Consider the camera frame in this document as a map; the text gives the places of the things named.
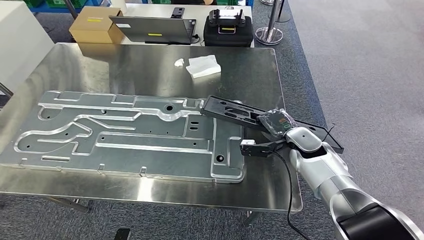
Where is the white folded cloth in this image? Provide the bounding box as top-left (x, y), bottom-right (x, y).
top-left (185, 54), bottom-right (222, 79)

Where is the black handheld controller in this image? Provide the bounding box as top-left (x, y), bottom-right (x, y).
top-left (209, 8), bottom-right (247, 28)

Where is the stainless steel workbench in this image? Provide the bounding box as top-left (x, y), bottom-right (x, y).
top-left (0, 42), bottom-right (304, 229)

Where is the black carrying case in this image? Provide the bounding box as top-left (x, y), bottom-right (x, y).
top-left (202, 14), bottom-right (254, 48)

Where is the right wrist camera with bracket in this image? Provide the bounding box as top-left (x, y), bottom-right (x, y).
top-left (240, 139), bottom-right (289, 158)

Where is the thin black cable tie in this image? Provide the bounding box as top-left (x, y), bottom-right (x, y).
top-left (324, 123), bottom-right (336, 143)

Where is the cardboard box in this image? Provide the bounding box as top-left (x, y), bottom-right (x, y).
top-left (68, 5), bottom-right (126, 45)

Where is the black plastic frame part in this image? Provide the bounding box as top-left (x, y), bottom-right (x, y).
top-left (200, 95), bottom-right (345, 155)

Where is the chrome stanchion post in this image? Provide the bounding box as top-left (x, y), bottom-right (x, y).
top-left (255, 0), bottom-right (285, 46)

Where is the blue storage rack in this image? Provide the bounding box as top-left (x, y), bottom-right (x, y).
top-left (29, 0), bottom-right (255, 14)

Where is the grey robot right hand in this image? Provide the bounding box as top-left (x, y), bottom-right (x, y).
top-left (256, 108), bottom-right (298, 142)

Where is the white cabinet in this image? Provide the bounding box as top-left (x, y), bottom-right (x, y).
top-left (0, 0), bottom-right (56, 94)

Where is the stamped metal panel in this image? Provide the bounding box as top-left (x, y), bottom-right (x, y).
top-left (0, 90), bottom-right (246, 184)

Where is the grey laptop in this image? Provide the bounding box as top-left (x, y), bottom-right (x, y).
top-left (109, 15), bottom-right (200, 46)

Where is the black camera cable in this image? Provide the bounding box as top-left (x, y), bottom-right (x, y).
top-left (269, 150), bottom-right (311, 240)

